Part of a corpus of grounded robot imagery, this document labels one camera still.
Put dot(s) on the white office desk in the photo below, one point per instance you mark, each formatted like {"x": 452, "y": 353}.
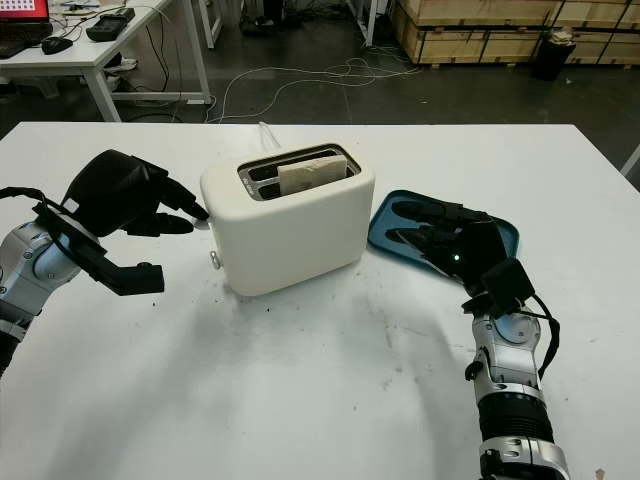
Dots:
{"x": 85, "y": 55}

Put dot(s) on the white toaster lever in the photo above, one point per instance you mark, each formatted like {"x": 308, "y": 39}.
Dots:
{"x": 203, "y": 224}

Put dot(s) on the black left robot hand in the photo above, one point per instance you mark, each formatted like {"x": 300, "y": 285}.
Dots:
{"x": 110, "y": 195}

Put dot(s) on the person legs dark shoes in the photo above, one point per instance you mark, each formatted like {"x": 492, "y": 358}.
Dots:
{"x": 262, "y": 22}

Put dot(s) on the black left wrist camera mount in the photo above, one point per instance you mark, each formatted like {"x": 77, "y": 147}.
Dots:
{"x": 125, "y": 280}

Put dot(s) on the white two-slot toaster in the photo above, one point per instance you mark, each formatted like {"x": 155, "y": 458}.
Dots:
{"x": 290, "y": 235}

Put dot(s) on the white table leg frame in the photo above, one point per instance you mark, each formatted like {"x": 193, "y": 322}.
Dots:
{"x": 367, "y": 22}
{"x": 210, "y": 22}

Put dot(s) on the black trash bin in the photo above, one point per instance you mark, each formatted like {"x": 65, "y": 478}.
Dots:
{"x": 552, "y": 55}

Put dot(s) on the white power strip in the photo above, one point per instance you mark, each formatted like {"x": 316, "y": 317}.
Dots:
{"x": 125, "y": 65}

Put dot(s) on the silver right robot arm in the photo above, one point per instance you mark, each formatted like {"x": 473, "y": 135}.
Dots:
{"x": 510, "y": 380}

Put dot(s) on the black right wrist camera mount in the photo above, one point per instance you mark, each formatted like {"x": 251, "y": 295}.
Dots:
{"x": 505, "y": 285}

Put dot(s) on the black computer mouse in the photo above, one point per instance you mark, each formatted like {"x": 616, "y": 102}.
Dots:
{"x": 57, "y": 45}

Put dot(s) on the white bread slice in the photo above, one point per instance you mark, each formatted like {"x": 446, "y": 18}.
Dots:
{"x": 310, "y": 175}

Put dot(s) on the plywood crate stack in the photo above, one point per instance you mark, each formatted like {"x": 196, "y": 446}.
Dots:
{"x": 460, "y": 40}

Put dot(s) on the black laptop red screen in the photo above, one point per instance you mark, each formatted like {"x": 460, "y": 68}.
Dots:
{"x": 20, "y": 25}

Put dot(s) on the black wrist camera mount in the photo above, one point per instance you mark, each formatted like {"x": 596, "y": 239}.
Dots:
{"x": 125, "y": 280}
{"x": 505, "y": 285}

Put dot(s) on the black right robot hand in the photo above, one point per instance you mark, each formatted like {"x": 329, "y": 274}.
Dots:
{"x": 475, "y": 250}

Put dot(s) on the blue plastic tray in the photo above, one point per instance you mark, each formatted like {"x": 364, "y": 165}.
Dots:
{"x": 385, "y": 220}

